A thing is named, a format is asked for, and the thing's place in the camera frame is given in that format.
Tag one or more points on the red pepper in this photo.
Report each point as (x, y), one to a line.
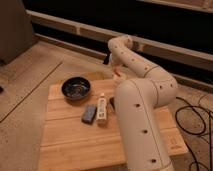
(116, 72)

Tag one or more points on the dark ceramic bowl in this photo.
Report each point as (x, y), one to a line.
(76, 88)

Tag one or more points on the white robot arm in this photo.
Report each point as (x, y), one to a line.
(135, 100)

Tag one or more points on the white ceramic cup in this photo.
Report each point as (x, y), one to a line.
(117, 80)

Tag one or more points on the black rectangular block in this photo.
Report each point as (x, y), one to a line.
(112, 102)

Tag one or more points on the white bottle with label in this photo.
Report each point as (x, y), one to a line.
(101, 115)

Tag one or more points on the blue sponge block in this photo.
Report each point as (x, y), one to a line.
(89, 114)

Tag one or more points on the wooden board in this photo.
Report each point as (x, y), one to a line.
(70, 145)

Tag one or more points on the grey cabinet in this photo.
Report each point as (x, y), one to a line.
(16, 31)

